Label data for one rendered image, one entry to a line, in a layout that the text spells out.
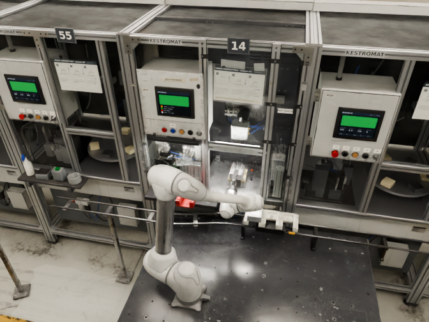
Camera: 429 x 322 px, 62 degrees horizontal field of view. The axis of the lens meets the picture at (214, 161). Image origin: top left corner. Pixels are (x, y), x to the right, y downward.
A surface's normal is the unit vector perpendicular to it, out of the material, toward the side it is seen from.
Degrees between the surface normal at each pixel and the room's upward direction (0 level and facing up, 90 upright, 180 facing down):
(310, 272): 0
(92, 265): 0
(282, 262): 0
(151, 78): 90
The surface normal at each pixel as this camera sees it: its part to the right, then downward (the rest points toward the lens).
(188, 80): -0.21, 0.57
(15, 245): 0.00, -0.81
